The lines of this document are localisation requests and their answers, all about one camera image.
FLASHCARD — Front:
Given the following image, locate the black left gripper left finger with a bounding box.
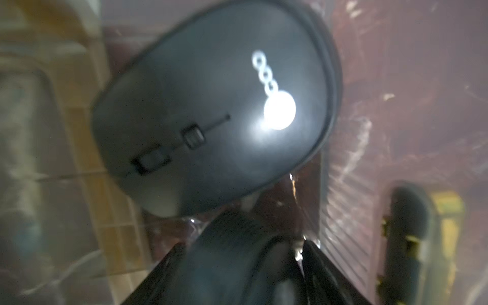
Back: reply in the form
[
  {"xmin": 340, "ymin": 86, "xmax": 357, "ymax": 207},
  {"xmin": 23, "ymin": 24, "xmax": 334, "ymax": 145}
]
[{"xmin": 122, "ymin": 243, "xmax": 187, "ymax": 305}]

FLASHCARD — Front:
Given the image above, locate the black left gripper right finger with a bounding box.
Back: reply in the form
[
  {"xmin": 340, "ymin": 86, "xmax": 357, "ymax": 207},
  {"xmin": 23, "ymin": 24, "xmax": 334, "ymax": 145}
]
[{"xmin": 302, "ymin": 240, "xmax": 371, "ymax": 305}]

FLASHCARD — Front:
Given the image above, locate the black computer mouse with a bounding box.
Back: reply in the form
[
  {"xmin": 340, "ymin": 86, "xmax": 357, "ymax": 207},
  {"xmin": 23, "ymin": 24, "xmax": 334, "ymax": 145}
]
[
  {"xmin": 165, "ymin": 210, "xmax": 308, "ymax": 304},
  {"xmin": 90, "ymin": 1, "xmax": 343, "ymax": 218}
]

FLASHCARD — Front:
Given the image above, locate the beige drawer organizer cabinet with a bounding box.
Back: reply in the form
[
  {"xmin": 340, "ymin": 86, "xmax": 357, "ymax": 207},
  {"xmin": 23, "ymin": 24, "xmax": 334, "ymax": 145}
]
[{"xmin": 1, "ymin": 1, "xmax": 151, "ymax": 304}]

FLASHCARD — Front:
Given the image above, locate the clear bottom drawer gold handle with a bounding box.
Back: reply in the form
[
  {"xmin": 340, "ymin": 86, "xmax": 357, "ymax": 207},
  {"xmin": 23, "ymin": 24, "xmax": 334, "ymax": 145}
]
[{"xmin": 0, "ymin": 0, "xmax": 488, "ymax": 305}]

